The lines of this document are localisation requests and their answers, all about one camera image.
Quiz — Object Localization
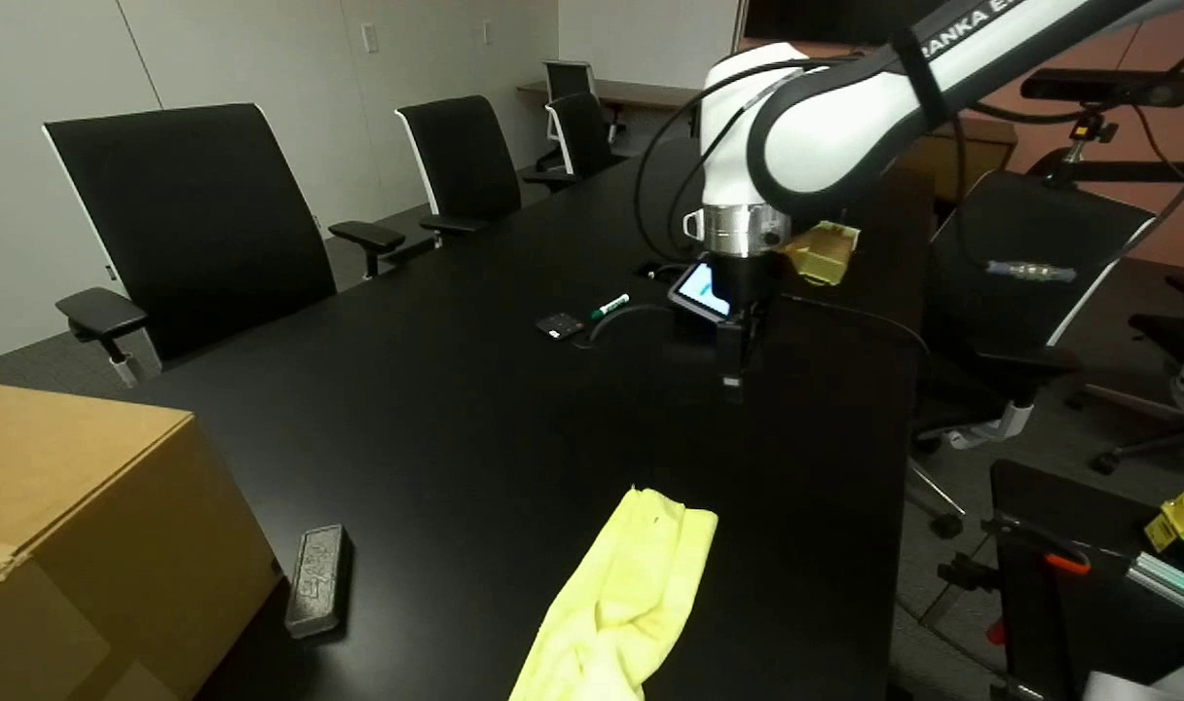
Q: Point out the yellow green plastic object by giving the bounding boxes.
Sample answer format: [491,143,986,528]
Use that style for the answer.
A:
[1140,487,1184,557]

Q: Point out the yellow cloth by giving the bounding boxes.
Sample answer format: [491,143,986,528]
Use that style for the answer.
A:
[508,484,725,701]

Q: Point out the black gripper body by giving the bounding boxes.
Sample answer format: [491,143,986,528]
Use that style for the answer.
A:
[711,250,789,339]

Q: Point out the black stereo camera bar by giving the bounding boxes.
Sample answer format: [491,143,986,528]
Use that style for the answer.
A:
[1017,66,1184,108]

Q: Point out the brown cardboard box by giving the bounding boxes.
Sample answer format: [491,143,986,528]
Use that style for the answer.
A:
[0,379,285,701]

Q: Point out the black remote control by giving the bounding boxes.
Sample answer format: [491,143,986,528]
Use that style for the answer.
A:
[281,518,350,641]

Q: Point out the yellow wrist camera mount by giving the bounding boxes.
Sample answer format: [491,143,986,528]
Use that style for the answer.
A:
[785,213,864,291]

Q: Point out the small black device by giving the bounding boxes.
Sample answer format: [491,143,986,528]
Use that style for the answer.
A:
[533,308,586,344]

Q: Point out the teal tube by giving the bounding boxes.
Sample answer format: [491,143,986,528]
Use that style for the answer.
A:
[1125,548,1184,617]

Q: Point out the black equipment stand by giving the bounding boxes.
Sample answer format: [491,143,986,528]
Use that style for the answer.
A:
[986,454,1184,701]

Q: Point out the tablet touch panel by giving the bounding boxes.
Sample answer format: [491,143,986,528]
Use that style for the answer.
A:
[665,250,742,344]

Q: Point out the orange clamp handle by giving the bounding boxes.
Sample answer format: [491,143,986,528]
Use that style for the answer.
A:
[1040,548,1094,581]

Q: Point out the black office chair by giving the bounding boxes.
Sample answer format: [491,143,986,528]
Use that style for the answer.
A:
[528,91,626,196]
[543,57,602,102]
[40,102,411,388]
[372,91,529,262]
[917,173,1166,539]

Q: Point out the wooden credenza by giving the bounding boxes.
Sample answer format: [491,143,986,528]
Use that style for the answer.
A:
[937,112,1022,199]

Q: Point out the wall television screen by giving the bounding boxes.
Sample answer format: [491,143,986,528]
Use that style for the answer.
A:
[743,0,948,47]

